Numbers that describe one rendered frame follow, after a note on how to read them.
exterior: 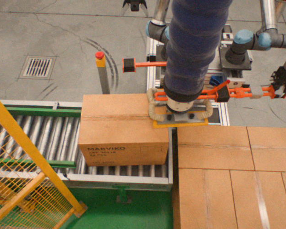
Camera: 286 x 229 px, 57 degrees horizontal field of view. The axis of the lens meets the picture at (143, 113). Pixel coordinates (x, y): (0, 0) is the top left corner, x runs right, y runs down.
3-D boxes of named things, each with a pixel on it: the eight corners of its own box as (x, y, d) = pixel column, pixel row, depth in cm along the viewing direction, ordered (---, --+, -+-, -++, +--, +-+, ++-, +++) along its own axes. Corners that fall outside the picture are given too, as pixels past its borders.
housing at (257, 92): (250, 99, 162) (252, 95, 158) (247, 90, 166) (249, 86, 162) (261, 99, 162) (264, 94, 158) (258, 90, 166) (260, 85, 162)
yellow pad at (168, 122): (153, 128, 161) (153, 124, 157) (151, 114, 167) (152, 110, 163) (208, 125, 163) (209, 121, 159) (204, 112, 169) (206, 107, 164)
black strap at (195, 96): (165, 102, 145) (165, 98, 141) (160, 70, 157) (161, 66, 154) (205, 100, 146) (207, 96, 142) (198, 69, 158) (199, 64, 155)
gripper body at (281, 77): (269, 77, 157) (278, 62, 147) (283, 76, 158) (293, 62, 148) (273, 87, 153) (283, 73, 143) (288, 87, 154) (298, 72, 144)
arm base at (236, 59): (223, 50, 207) (227, 40, 199) (243, 50, 207) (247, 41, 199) (226, 64, 199) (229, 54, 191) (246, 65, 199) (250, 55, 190)
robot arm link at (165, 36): (175, 53, 191) (176, 38, 180) (158, 46, 195) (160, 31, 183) (182, 43, 197) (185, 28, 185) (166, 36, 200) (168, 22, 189)
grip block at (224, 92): (214, 103, 160) (217, 97, 155) (211, 90, 165) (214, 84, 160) (228, 102, 160) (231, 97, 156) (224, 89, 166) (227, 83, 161)
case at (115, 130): (87, 166, 206) (77, 144, 172) (91, 122, 228) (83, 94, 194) (164, 164, 208) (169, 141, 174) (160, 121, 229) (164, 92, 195)
